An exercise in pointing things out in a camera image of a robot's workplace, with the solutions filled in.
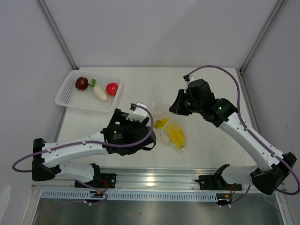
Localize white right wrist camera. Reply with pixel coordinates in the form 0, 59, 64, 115
183, 75, 197, 86

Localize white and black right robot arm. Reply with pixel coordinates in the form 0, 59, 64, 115
169, 79, 296, 195

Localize left aluminium frame post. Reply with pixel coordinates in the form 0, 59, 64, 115
35, 0, 78, 70

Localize right aluminium frame post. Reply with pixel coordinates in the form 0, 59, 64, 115
239, 0, 288, 75

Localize clear zip top bag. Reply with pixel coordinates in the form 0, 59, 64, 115
150, 103, 187, 152

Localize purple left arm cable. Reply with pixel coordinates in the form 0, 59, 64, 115
12, 105, 155, 207

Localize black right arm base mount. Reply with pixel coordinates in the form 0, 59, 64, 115
195, 175, 242, 191

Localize white radish with green top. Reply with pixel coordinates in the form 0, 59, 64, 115
89, 79, 107, 101

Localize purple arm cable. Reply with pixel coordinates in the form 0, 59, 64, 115
12, 105, 155, 207
184, 65, 300, 208

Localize white slotted cable duct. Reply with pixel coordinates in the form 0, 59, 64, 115
41, 189, 218, 202

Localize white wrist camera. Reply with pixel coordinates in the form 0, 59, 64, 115
183, 75, 197, 86
127, 103, 148, 122

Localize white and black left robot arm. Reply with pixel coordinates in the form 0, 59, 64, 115
31, 103, 156, 188

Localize white perforated plastic basket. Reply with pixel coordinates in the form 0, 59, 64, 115
55, 70, 124, 113

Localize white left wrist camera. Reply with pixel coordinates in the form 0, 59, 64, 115
127, 103, 148, 122

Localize yellow banana bunch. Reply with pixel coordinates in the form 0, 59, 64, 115
154, 118, 185, 150

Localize dark red mangosteen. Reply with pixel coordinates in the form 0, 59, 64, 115
75, 76, 89, 90

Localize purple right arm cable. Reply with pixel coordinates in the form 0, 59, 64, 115
184, 65, 300, 208

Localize aluminium frame post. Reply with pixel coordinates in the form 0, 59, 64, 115
35, 0, 78, 70
239, 0, 288, 75

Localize aluminium mounting rail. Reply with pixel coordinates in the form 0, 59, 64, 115
31, 167, 255, 192

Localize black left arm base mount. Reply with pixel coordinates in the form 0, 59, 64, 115
85, 173, 117, 189

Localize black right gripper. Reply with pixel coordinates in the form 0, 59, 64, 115
169, 90, 203, 116

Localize red apple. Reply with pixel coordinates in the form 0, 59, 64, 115
106, 82, 119, 96

